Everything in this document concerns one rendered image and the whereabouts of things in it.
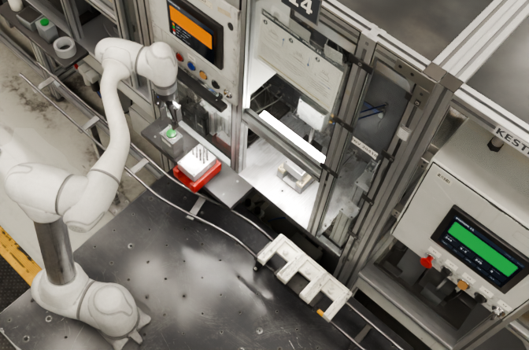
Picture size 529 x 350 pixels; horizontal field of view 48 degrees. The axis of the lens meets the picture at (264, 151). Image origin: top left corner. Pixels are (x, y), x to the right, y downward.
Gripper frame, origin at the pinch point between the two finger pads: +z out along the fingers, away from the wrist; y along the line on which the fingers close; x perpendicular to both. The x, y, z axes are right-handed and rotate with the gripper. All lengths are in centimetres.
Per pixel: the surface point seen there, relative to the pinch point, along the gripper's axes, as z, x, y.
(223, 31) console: -58, -10, -20
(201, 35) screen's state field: -52, -7, -12
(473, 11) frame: -88, -39, -80
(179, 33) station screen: -44.9, -7.3, -2.2
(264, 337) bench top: 44, 28, -79
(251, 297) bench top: 44, 19, -65
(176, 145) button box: 13.5, 1.1, -4.3
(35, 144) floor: 114, 20, 107
